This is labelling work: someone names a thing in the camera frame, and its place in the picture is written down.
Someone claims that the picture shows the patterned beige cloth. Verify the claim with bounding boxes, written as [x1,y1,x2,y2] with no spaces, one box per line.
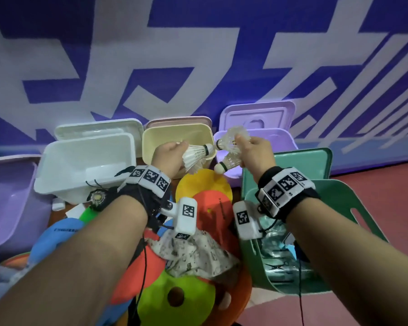
[148,229,241,281]

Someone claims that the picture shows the cream plastic bin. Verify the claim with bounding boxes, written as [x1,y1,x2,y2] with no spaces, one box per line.
[142,123,217,179]

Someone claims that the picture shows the green plastic bin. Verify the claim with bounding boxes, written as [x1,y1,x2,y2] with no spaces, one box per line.
[239,179,389,296]

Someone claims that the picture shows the white plastic bin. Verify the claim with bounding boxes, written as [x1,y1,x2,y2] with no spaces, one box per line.
[34,132,137,205]

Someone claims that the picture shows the light blue cloth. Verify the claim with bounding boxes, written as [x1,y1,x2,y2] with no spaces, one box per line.
[0,262,32,311]

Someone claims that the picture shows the person's right forearm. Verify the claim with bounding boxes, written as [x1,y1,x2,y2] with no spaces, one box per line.
[286,197,408,326]

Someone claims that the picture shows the red disc cone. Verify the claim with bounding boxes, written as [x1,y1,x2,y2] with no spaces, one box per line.
[193,190,241,256]

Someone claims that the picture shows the black right wrist tracker band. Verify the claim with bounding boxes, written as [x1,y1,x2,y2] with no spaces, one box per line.
[255,166,321,223]

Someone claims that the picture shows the large purple plastic bin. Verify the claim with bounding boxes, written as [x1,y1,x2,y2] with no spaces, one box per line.
[0,154,56,264]

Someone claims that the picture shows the person's left hand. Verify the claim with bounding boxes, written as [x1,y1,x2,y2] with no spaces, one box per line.
[151,141,190,180]

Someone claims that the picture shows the purple bin lid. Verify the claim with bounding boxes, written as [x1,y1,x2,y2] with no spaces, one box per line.
[218,101,296,131]

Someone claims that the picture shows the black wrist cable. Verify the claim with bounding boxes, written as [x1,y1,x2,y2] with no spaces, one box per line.
[293,240,305,326]
[127,192,148,326]

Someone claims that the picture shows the black wrist tracker band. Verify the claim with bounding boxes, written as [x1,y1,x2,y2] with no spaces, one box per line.
[117,165,172,232]
[255,166,321,223]

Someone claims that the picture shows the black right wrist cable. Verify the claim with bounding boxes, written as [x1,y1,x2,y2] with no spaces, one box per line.
[293,240,305,326]

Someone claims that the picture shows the black left wrist tracker band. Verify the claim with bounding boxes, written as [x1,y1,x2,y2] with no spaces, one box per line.
[117,165,172,232]

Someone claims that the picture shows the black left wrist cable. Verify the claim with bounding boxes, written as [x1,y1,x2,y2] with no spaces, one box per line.
[127,192,148,326]

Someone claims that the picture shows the blue fabric item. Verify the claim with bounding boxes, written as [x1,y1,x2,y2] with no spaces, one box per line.
[29,217,86,266]

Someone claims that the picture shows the black round compass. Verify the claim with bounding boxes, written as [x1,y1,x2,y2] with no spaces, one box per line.
[86,179,118,212]

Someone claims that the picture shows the person's left forearm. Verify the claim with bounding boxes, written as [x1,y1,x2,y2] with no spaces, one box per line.
[0,195,149,326]

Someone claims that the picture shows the green plastic piece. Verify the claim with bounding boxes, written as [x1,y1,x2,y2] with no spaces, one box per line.
[78,206,99,224]

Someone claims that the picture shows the red-orange disc cone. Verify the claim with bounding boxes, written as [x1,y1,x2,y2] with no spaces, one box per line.
[110,230,167,305]

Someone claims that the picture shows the white bin lid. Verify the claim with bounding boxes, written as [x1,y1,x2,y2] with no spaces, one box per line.
[54,118,145,158]

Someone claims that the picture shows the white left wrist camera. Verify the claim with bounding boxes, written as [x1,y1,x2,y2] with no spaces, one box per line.
[161,197,198,240]

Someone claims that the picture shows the white green-banded shuttlecock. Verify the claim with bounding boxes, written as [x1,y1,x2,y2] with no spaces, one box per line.
[214,153,243,175]

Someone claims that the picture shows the green bin lid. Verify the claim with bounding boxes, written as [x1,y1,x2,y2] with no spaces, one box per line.
[241,148,333,201]

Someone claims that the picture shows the clear plastic bottles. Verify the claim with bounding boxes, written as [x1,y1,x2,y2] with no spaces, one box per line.
[258,216,324,293]

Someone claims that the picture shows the orange disc cone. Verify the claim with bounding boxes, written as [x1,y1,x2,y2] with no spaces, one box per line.
[203,267,253,326]

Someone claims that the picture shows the lime green disc cone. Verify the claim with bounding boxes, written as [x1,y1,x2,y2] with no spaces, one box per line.
[137,269,217,326]

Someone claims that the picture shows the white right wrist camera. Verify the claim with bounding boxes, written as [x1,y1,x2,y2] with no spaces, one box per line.
[233,200,264,241]

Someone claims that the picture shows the yellow disc cone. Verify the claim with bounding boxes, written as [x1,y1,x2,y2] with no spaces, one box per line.
[175,168,233,203]

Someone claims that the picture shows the white feather shuttlecock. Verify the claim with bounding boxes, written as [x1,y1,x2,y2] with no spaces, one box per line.
[182,143,216,175]

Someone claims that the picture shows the translucent plastic shuttlecock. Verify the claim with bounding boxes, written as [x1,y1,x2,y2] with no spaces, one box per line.
[216,126,252,154]

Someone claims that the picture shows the small purple plastic bin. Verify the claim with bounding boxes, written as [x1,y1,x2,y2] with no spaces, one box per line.
[213,128,299,188]

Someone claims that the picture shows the pink bin lid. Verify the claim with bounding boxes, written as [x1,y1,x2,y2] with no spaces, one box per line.
[145,115,213,130]

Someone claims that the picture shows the person's right hand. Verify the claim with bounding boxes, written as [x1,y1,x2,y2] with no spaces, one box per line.
[235,135,277,184]

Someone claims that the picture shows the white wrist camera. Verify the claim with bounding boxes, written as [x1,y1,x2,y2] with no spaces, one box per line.
[233,200,264,241]
[161,197,198,240]

